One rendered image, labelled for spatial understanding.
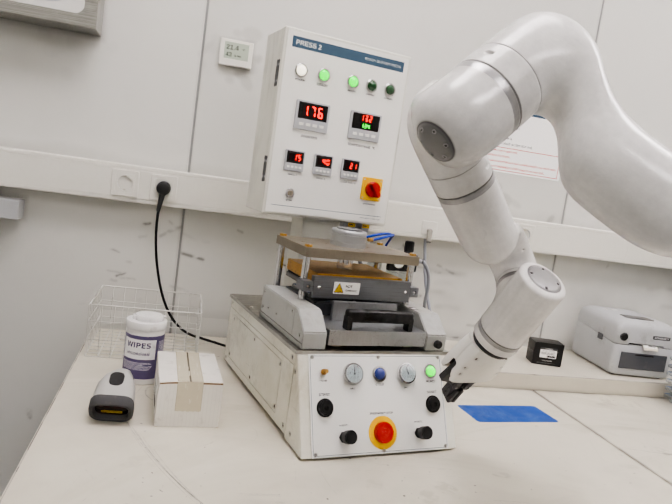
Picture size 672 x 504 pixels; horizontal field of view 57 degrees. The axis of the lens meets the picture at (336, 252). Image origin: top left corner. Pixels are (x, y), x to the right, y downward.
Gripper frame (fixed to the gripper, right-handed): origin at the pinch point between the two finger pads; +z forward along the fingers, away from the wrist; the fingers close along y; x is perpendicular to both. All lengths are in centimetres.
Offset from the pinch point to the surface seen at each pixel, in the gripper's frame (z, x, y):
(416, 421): 8.8, 1.2, 4.1
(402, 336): -0.5, -12.5, 6.6
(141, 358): 29, -29, 52
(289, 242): -0.6, -37.4, 25.4
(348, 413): 7.8, -0.6, 19.1
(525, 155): -7, -82, -63
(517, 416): 20.1, -5.3, -33.5
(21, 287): 56, -72, 77
